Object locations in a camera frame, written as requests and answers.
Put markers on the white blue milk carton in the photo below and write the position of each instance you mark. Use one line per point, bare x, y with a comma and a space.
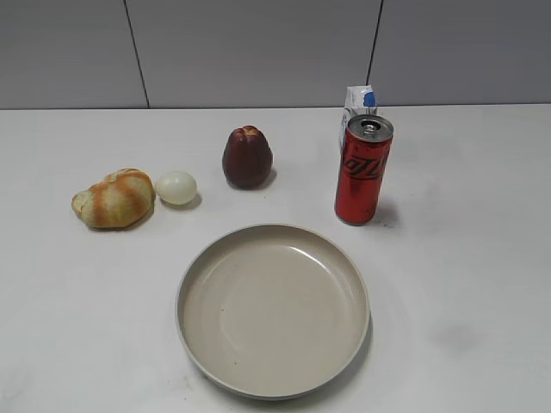
359, 100

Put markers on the red cola can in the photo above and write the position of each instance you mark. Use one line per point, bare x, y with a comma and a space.
365, 150

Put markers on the dark red wax apple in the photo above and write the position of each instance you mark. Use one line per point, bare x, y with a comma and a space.
247, 158

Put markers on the white egg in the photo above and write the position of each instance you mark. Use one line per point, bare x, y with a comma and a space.
176, 187

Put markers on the striped bread roll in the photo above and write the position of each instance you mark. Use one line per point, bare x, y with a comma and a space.
118, 201

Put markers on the beige round plate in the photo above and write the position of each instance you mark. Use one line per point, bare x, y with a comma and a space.
272, 311

